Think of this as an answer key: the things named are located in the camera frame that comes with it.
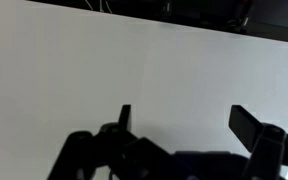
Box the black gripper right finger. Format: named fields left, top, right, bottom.
left=228, top=105, right=288, bottom=180

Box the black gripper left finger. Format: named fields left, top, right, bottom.
left=47, top=105, right=171, bottom=180

